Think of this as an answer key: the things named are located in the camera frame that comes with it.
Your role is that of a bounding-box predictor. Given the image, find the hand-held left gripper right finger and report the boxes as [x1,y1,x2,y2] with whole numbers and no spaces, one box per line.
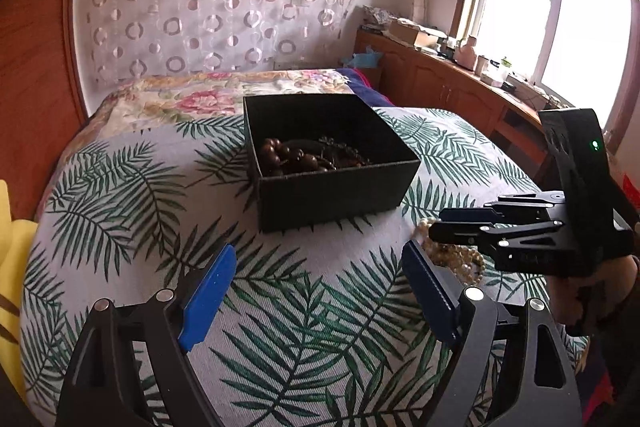
[401,239,583,427]

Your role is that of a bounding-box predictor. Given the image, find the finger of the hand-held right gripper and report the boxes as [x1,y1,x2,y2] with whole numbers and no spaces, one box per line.
[427,219,566,258]
[440,191,568,225]

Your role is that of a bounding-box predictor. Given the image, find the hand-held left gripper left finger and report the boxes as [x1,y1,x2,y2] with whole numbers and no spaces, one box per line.
[55,243,238,427]

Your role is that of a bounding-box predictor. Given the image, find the white pearl necklace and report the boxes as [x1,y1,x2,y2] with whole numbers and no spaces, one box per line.
[412,217,486,288]

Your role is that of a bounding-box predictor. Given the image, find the dark red bead bracelet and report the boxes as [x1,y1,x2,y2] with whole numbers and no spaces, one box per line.
[320,136,373,168]

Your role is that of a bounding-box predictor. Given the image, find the black cardboard box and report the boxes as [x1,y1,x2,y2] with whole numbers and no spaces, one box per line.
[243,94,421,233]

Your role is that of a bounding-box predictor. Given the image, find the brown wooden bead bracelet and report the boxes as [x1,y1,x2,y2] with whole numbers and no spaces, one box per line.
[260,137,336,178]

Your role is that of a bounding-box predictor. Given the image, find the person's right forearm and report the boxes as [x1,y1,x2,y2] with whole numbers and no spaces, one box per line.
[595,277,640,427]

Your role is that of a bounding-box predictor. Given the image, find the person's right hand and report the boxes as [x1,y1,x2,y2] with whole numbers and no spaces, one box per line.
[547,254,640,338]

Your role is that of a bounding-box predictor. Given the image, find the leaf print cloth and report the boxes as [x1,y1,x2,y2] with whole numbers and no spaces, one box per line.
[22,107,591,427]

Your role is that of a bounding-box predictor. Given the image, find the low wooden cabinet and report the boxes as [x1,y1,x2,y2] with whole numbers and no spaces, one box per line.
[354,29,561,188]

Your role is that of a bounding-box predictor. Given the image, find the white plastic jug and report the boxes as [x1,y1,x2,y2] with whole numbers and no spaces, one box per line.
[455,38,478,70]

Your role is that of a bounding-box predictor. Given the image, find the navy blanket with red edge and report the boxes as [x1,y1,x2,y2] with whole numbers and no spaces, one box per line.
[340,68,396,108]

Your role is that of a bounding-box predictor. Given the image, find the blue plastic bag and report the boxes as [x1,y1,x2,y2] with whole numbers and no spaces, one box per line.
[350,47,383,68]

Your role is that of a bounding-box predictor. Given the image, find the open cardboard box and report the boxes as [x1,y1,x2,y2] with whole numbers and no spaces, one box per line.
[387,21,448,48]

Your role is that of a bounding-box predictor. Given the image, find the window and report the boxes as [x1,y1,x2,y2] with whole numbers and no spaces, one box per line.
[450,0,640,138]

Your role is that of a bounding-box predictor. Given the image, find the floral blanket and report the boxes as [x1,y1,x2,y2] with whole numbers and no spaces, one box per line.
[92,69,351,132]

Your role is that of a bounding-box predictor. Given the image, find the yellow plush toy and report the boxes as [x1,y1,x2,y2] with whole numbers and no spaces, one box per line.
[0,179,38,400]

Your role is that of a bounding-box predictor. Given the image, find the patterned paper stack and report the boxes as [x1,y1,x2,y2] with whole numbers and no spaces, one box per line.
[361,5,401,32]

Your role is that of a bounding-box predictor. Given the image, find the brown wooden wardrobe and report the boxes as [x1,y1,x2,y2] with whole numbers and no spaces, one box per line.
[0,0,93,223]

